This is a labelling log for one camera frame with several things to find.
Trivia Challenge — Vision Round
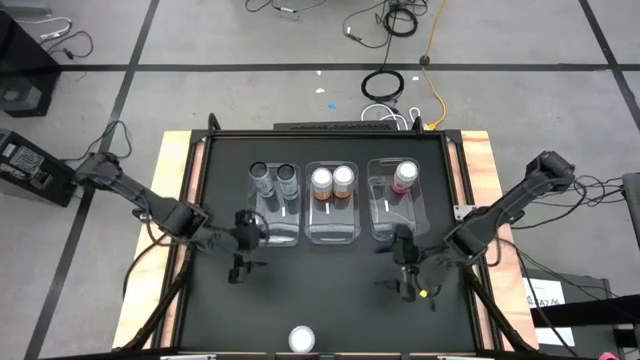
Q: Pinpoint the blank white paper sheet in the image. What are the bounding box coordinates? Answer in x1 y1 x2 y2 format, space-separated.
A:
535 325 576 348

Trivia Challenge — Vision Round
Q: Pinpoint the thin black cable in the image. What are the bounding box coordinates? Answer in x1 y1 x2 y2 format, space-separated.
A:
121 233 169 301

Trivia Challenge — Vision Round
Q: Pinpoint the thin white cable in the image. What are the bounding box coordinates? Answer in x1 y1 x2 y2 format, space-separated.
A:
16 16 74 42

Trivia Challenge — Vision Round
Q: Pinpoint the black cabinet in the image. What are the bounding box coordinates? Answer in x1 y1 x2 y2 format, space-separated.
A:
0 9 62 119

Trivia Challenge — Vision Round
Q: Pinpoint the black cable grey plug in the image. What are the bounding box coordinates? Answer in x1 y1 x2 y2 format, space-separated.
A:
243 0 331 19

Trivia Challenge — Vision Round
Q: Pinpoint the orange cable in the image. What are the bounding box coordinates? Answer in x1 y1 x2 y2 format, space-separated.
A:
421 0 449 131

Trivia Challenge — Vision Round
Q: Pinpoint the pink and white soda can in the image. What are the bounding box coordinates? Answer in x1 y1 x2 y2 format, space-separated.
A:
390 159 419 195

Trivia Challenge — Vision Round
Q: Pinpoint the black cable white plug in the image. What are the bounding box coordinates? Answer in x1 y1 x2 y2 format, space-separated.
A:
341 0 396 51

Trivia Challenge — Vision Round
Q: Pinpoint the orange and white soda can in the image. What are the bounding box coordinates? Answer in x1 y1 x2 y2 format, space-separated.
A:
310 166 334 202
332 164 356 200

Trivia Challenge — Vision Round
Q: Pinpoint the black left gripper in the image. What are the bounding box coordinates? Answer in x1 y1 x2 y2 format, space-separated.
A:
228 208 274 284

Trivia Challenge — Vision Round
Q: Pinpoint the black computer case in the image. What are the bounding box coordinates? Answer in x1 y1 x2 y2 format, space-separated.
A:
0 128 84 208

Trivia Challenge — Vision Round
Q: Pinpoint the thick white cable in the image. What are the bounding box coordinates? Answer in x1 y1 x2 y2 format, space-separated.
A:
359 102 422 132

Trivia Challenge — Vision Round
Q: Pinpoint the wooden base board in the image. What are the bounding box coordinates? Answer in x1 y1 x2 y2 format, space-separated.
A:
112 130 541 359

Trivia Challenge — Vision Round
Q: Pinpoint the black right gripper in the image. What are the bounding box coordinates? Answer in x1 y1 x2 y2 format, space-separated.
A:
374 223 420 304

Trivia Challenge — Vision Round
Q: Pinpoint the silver soda can black lid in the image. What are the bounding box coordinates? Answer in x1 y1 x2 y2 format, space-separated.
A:
248 160 275 199
275 162 300 201

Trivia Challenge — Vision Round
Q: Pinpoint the soda can with white lid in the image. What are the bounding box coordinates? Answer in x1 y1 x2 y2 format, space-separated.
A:
288 325 317 354

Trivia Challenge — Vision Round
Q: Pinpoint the coiled black cable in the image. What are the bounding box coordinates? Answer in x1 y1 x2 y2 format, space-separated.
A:
359 68 406 105
381 3 419 38

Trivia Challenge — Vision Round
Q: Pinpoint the black beam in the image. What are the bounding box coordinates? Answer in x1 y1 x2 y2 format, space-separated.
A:
529 293 640 330

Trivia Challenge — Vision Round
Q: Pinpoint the black table frame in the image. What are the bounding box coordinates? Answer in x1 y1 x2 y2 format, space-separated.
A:
152 112 506 360

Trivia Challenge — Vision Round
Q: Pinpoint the black sleeved cable bundle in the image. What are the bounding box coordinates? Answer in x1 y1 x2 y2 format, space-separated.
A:
462 269 526 354
119 239 196 354

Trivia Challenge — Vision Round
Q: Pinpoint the grey metal post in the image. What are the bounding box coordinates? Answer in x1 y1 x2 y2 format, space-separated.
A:
621 171 640 236

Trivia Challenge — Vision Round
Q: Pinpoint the printed white paper sheet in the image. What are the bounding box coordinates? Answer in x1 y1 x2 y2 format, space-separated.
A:
522 277 566 309

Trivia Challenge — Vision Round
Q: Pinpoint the clear plastic bin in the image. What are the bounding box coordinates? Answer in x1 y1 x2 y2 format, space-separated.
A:
303 160 362 246
241 162 301 249
365 157 431 243

